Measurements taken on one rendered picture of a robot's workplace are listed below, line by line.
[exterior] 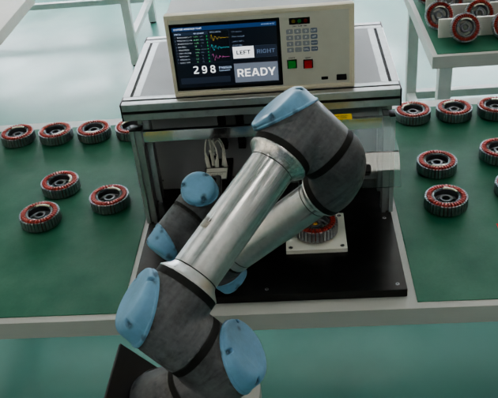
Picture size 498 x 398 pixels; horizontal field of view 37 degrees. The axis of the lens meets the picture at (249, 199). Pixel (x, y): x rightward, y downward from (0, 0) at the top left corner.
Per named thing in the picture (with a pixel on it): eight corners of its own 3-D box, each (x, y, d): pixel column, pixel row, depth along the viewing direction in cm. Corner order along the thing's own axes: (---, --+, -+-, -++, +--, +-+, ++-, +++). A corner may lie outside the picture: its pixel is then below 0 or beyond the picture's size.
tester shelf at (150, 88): (401, 106, 176) (401, 88, 173) (122, 122, 181) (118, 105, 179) (380, 36, 212) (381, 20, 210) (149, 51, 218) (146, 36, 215)
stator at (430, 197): (458, 222, 189) (459, 210, 186) (416, 211, 194) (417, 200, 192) (473, 200, 196) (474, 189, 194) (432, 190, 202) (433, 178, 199)
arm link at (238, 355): (219, 430, 124) (274, 393, 118) (158, 386, 121) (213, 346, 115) (228, 379, 135) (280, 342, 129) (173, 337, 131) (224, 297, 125)
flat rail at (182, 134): (388, 129, 179) (389, 118, 177) (137, 143, 184) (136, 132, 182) (387, 126, 180) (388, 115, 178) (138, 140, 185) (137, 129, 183)
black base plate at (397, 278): (407, 296, 168) (407, 289, 166) (131, 307, 172) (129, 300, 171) (383, 184, 206) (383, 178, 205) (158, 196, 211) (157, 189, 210)
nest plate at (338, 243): (347, 252, 179) (347, 248, 179) (286, 254, 180) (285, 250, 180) (343, 216, 192) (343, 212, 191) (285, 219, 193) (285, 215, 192)
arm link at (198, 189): (169, 193, 153) (194, 161, 155) (179, 210, 163) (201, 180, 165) (199, 212, 151) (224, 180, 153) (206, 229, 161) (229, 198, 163)
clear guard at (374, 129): (401, 187, 159) (402, 163, 155) (290, 193, 160) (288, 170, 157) (383, 116, 186) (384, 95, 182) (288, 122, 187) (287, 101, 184)
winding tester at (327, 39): (354, 86, 176) (354, 3, 165) (175, 97, 180) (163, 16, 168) (343, 27, 209) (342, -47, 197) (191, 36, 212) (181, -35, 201)
